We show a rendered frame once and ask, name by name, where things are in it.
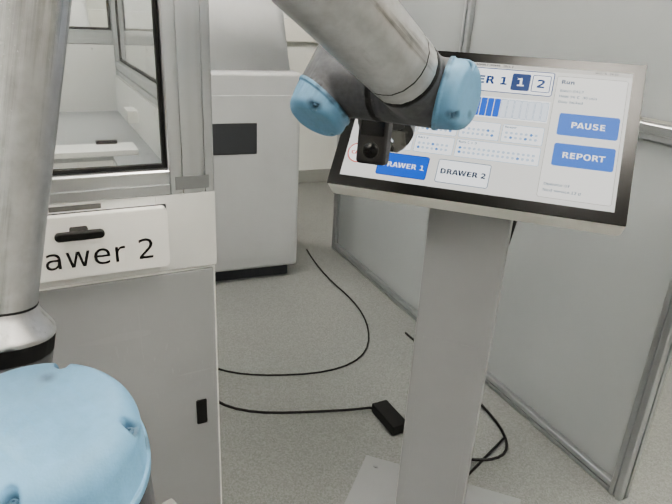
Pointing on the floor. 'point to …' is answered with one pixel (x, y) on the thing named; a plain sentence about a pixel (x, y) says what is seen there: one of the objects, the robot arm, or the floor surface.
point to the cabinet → (154, 365)
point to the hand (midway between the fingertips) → (393, 150)
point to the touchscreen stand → (446, 367)
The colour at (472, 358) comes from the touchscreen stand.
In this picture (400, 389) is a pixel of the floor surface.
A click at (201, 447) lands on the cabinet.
